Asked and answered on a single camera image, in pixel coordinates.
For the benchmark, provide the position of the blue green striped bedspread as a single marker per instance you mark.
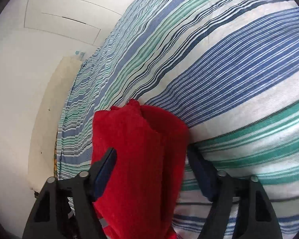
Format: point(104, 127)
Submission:
point(228, 68)

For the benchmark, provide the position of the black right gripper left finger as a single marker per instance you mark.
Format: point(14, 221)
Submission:
point(64, 208)

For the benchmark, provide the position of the white wardrobe doors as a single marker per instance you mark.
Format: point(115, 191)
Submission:
point(88, 21)

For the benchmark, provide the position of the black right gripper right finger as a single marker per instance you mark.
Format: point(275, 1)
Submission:
point(256, 217)

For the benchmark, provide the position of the red sweater with white rabbit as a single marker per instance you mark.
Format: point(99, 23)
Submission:
point(141, 194)

